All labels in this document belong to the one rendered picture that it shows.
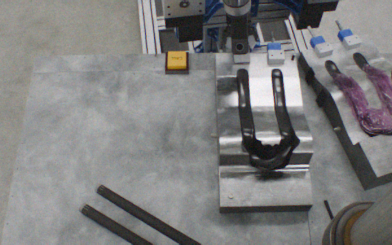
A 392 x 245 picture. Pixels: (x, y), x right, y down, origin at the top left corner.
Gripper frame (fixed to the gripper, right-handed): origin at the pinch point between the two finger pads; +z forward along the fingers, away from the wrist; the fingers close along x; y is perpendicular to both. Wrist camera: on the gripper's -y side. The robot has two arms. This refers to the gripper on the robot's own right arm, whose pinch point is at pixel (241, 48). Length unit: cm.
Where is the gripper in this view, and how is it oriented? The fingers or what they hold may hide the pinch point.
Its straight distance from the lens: 144.0
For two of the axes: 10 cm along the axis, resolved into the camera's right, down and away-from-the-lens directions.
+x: -9.9, 0.7, 1.2
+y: -0.2, -9.4, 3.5
